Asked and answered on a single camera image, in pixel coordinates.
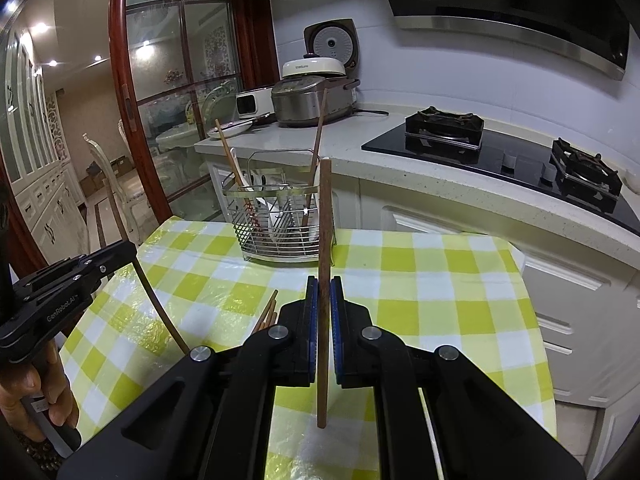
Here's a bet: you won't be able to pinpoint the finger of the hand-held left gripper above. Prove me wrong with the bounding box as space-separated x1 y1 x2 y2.
22 240 138 306
15 254 87 294

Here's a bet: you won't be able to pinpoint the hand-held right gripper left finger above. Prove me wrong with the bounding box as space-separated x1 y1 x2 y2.
57 276 321 480

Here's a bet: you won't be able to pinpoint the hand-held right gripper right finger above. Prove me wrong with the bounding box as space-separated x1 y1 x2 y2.
330 276 586 480

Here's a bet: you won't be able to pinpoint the single wooden chopstick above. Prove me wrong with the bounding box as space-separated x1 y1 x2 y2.
214 118 258 233
316 159 333 429
299 88 328 228
134 255 191 356

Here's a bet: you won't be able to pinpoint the metal wire utensil rack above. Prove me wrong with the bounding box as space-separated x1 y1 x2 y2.
221 148 337 265

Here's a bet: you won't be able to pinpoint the person's left hand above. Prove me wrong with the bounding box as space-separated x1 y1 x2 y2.
0 342 81 443

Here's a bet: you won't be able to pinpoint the white ornate dining chair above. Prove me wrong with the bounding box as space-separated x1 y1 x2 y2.
82 132 143 241

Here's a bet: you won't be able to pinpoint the cardboard boxes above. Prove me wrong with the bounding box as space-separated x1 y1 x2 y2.
80 157 133 196

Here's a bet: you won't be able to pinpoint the white ornate display cabinet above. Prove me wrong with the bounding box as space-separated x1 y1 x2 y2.
0 30 88 266

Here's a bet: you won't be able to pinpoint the green checked tablecloth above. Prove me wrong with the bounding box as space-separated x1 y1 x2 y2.
59 216 558 480

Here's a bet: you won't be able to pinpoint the round dining table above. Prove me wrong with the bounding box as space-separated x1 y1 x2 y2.
155 125 201 156

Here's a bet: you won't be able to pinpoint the white plate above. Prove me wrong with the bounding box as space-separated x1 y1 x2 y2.
206 121 253 139

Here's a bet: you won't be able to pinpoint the white stone countertop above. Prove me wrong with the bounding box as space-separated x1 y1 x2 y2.
194 105 640 291

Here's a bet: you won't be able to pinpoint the small white appliance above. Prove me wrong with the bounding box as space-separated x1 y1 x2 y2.
235 87 275 116

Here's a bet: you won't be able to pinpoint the red framed glass sliding door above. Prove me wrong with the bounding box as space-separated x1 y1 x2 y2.
109 0 281 241

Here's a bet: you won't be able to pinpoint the silver cooker white lid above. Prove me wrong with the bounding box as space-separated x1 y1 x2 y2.
271 59 362 128

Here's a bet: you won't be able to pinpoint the black burner grate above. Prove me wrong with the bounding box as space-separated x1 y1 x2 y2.
549 137 623 213
404 106 485 151

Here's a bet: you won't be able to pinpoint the white kitchen base cabinets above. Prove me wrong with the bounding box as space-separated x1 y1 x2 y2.
205 157 640 406

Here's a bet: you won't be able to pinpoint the black glass gas cooktop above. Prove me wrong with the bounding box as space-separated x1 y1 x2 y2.
361 120 640 236

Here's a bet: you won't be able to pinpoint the grey rice cooker open lid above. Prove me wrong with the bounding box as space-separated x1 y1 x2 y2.
303 18 361 78

